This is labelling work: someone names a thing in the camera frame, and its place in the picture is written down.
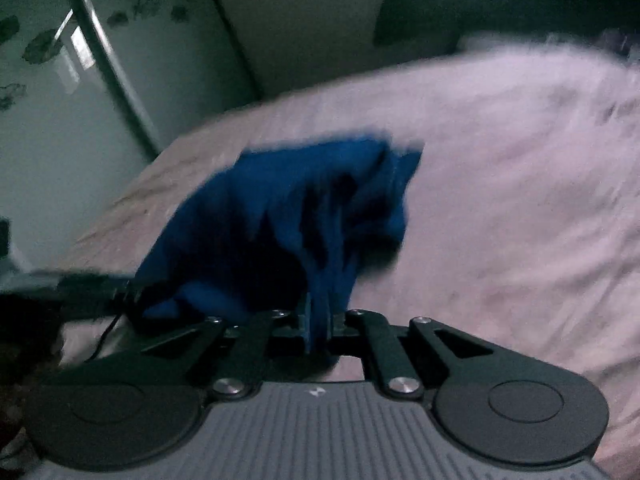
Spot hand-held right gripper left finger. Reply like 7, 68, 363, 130
140, 292, 314, 402

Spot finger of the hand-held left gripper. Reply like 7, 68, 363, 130
0, 267, 143, 322

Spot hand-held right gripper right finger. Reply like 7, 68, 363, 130
322, 308, 501, 402

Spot blue beaded-neckline top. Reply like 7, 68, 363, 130
131, 132, 426, 378

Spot pink bed sheet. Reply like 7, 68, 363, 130
52, 35, 640, 471

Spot white cabinet with floral decals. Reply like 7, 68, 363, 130
0, 0, 263, 273

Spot thin black cable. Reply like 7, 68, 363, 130
82, 305, 132, 363

